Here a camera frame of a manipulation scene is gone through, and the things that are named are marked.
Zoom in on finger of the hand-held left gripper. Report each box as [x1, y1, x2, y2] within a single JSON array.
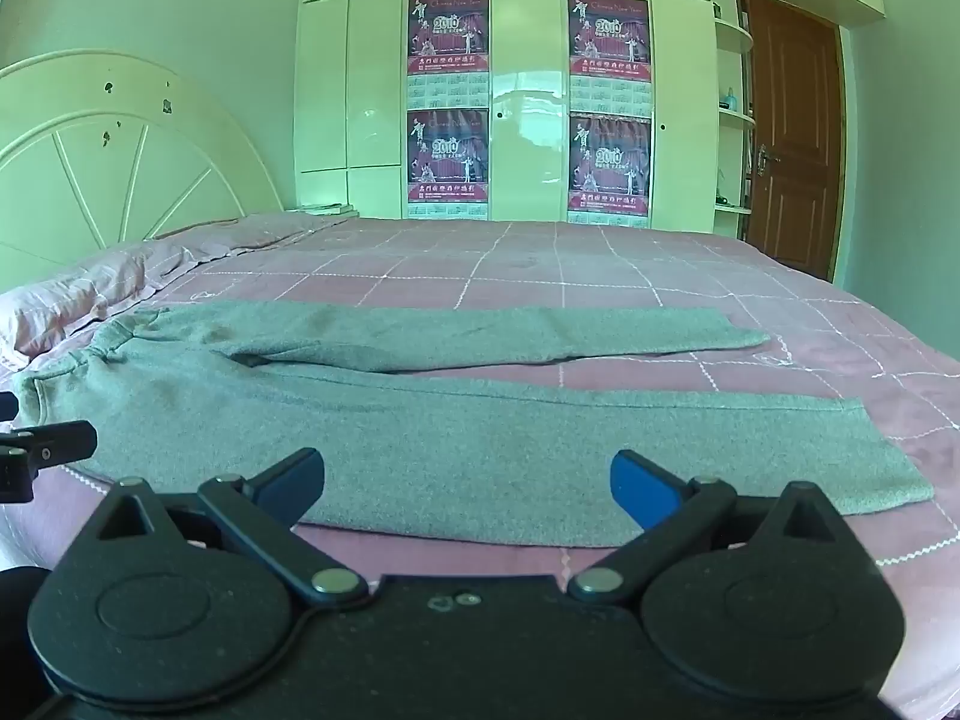
[[0, 420, 99, 505]]

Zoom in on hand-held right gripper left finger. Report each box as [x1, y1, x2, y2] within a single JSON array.
[[79, 448, 372, 608]]

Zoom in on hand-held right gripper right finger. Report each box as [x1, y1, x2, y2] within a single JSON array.
[[566, 450, 863, 608]]

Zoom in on grey pants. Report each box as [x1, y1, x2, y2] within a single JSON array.
[[11, 300, 935, 548]]

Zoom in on pink pillow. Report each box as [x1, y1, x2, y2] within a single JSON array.
[[0, 244, 192, 374]]

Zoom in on bed with pink checked sheet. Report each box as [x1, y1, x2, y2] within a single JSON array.
[[0, 210, 960, 720]]

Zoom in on cream arched headboard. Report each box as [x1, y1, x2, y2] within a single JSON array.
[[0, 51, 284, 293]]

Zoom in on brown wooden door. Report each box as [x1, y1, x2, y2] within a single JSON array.
[[739, 0, 846, 283]]

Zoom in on cream glossy wardrobe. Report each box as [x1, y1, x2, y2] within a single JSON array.
[[292, 0, 718, 235]]

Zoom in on cream corner shelf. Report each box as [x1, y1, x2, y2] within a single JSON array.
[[709, 0, 755, 238]]

